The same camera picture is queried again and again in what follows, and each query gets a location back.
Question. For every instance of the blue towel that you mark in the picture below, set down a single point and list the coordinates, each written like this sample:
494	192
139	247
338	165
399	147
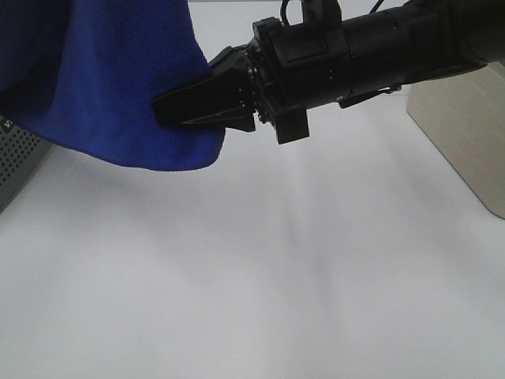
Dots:
82	74

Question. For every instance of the beige storage box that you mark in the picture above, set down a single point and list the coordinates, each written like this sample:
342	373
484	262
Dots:
463	117

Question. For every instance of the grey perforated plastic basket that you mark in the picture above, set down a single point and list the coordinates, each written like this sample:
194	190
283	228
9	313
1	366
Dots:
21	154

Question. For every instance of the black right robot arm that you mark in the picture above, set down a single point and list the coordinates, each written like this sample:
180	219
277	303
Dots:
418	41

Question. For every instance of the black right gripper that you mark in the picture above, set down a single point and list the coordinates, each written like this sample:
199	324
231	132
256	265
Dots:
280	74

